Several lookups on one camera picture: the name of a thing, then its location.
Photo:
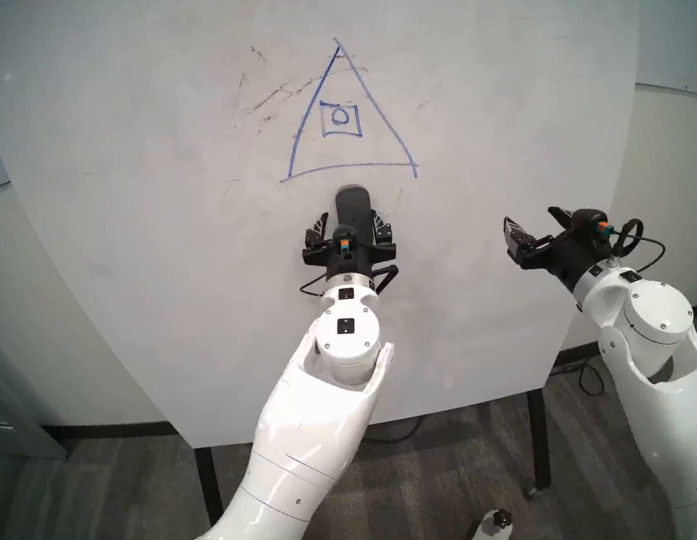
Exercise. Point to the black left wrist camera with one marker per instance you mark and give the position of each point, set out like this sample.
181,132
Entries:
344,240

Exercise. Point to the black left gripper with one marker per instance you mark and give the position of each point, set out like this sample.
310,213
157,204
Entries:
351,265

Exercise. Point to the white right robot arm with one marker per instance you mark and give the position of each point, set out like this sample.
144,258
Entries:
675,416

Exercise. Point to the dark grey whiteboard eraser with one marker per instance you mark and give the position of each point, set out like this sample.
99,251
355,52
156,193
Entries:
354,205

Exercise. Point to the blue marker triangle drawing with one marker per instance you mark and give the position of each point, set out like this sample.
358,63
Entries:
337,116

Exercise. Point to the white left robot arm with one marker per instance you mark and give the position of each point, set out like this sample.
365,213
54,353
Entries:
309,427

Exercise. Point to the black base knob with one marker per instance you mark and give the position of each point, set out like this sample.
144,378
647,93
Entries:
501,518

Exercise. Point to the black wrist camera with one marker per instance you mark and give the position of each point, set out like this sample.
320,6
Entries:
587,220
344,240

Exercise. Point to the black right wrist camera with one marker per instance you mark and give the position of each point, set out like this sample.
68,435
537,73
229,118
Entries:
587,220

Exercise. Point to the white whiteboard table surface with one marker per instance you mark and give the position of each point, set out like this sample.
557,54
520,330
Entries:
495,113

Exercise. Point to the black table leg with caster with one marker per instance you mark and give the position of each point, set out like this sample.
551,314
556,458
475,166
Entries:
538,440

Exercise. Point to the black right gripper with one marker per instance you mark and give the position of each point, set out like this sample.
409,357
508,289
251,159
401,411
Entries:
570,257

